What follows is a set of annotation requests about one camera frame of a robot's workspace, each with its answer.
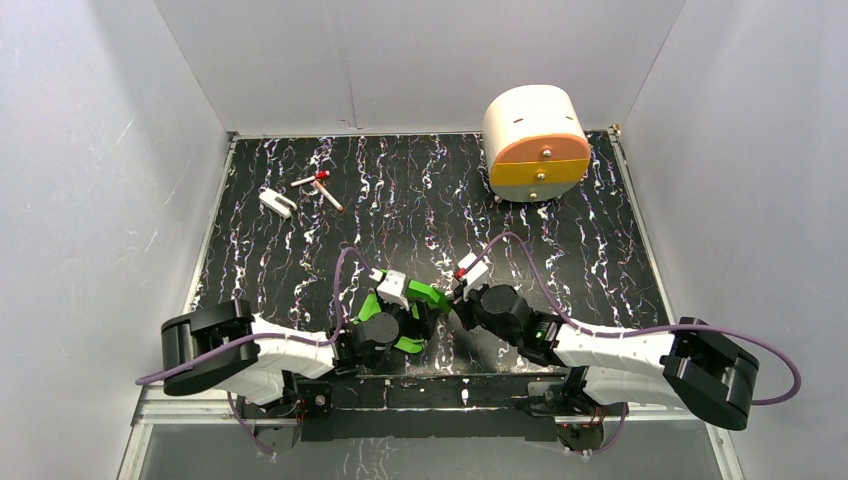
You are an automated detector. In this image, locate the green paper box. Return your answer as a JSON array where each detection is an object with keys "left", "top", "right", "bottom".
[{"left": 363, "top": 280, "right": 451, "bottom": 315}]

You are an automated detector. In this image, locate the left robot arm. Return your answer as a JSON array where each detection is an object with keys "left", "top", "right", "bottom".
[{"left": 159, "top": 295, "right": 441, "bottom": 416}]

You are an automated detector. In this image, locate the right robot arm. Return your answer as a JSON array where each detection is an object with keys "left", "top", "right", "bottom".
[{"left": 450, "top": 284, "right": 759, "bottom": 431}]

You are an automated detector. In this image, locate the pink tube pen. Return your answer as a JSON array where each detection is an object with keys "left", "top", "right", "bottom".
[{"left": 313, "top": 180, "right": 344, "bottom": 212}]

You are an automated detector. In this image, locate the small white plastic clip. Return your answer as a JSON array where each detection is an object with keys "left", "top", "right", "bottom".
[{"left": 259, "top": 189, "right": 297, "bottom": 220}]

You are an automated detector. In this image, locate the round cream drawer cabinet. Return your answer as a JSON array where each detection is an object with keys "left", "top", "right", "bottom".
[{"left": 482, "top": 84, "right": 591, "bottom": 203}]

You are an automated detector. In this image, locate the red capped marker pen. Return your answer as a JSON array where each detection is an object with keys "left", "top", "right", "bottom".
[{"left": 290, "top": 170, "right": 330, "bottom": 188}]

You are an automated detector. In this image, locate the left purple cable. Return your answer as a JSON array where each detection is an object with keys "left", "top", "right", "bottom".
[{"left": 135, "top": 246, "right": 382, "bottom": 458}]

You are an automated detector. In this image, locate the purple cable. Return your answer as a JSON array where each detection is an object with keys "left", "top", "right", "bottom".
[
  {"left": 135, "top": 246, "right": 382, "bottom": 458},
  {"left": 460, "top": 231, "right": 803, "bottom": 458}
]

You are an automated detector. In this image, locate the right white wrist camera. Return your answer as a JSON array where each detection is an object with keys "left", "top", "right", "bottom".
[{"left": 454, "top": 252, "right": 489, "bottom": 298}]

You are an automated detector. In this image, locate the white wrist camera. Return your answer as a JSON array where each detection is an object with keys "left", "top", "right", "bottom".
[
  {"left": 454, "top": 252, "right": 489, "bottom": 298},
  {"left": 369, "top": 268, "right": 410, "bottom": 310}
]

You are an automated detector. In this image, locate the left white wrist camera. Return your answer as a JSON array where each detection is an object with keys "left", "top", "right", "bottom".
[{"left": 369, "top": 268, "right": 410, "bottom": 310}]

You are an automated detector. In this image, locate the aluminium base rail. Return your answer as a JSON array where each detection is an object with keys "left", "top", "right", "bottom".
[{"left": 132, "top": 377, "right": 723, "bottom": 427}]

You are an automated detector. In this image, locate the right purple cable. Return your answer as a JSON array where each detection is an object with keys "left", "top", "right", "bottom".
[{"left": 460, "top": 231, "right": 803, "bottom": 458}]

